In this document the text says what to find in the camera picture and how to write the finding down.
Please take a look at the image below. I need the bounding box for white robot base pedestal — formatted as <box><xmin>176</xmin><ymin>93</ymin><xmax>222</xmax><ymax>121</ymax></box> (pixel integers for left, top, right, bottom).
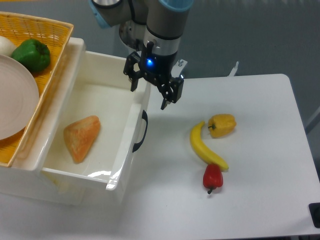
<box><xmin>119</xmin><ymin>20</ymin><xmax>146</xmax><ymax>54</ymax></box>

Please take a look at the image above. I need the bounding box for yellow woven basket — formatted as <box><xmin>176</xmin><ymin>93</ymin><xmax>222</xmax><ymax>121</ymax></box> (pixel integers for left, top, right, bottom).
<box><xmin>0</xmin><ymin>11</ymin><xmax>74</xmax><ymax>168</ymax></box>

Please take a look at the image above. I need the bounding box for upper white drawer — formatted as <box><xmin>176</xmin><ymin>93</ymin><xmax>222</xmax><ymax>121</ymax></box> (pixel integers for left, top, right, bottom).
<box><xmin>42</xmin><ymin>51</ymin><xmax>151</xmax><ymax>191</ymax></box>

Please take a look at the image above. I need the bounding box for pink plate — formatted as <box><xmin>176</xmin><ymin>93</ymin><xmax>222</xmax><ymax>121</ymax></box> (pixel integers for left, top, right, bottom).
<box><xmin>0</xmin><ymin>55</ymin><xmax>40</xmax><ymax>140</ymax></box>

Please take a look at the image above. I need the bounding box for green bell pepper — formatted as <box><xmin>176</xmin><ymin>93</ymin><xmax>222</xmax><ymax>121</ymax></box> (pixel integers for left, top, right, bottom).
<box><xmin>11</xmin><ymin>39</ymin><xmax>51</xmax><ymax>73</ymax></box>

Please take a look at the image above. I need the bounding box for black drawer handle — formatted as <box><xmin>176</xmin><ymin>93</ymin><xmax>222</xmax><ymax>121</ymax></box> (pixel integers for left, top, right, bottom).
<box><xmin>132</xmin><ymin>110</ymin><xmax>149</xmax><ymax>153</ymax></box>

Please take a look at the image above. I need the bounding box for white onion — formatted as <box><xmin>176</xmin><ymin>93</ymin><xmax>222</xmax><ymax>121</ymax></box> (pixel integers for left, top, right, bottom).
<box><xmin>0</xmin><ymin>36</ymin><xmax>17</xmax><ymax>57</ymax></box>

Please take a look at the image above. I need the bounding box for yellow banana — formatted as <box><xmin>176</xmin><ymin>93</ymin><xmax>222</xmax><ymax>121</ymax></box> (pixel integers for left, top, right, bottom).
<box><xmin>189</xmin><ymin>121</ymin><xmax>229</xmax><ymax>171</ymax></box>

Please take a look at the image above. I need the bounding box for triangle bread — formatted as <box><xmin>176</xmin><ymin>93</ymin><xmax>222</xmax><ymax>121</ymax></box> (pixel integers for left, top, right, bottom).
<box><xmin>63</xmin><ymin>115</ymin><xmax>101</xmax><ymax>164</ymax></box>

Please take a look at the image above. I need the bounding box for red bell pepper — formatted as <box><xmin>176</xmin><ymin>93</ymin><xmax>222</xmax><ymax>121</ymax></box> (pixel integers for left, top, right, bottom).
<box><xmin>202</xmin><ymin>164</ymin><xmax>224</xmax><ymax>195</ymax></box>

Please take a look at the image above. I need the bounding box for white drawer cabinet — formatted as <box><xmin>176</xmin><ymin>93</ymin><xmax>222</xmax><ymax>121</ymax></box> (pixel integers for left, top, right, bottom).
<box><xmin>0</xmin><ymin>37</ymin><xmax>137</xmax><ymax>207</ymax></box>

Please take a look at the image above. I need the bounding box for metal mounting bracket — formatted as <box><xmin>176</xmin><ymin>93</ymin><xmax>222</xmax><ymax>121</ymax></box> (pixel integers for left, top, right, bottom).
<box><xmin>171</xmin><ymin>59</ymin><xmax>188</xmax><ymax>79</ymax></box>

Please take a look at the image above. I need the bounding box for black object at table edge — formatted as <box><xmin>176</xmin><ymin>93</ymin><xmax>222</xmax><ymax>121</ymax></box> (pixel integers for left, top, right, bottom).
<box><xmin>308</xmin><ymin>202</ymin><xmax>320</xmax><ymax>229</ymax></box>

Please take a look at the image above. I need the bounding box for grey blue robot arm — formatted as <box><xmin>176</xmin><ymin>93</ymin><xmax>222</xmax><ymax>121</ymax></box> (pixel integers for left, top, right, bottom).
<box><xmin>89</xmin><ymin>0</ymin><xmax>194</xmax><ymax>109</ymax></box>

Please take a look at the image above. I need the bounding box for yellow bell pepper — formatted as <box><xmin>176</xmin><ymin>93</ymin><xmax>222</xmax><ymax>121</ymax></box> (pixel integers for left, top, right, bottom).
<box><xmin>207</xmin><ymin>113</ymin><xmax>237</xmax><ymax>138</ymax></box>

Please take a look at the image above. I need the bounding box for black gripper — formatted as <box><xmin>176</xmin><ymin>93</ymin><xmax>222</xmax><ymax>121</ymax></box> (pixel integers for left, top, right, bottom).
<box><xmin>123</xmin><ymin>41</ymin><xmax>184</xmax><ymax>110</ymax></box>

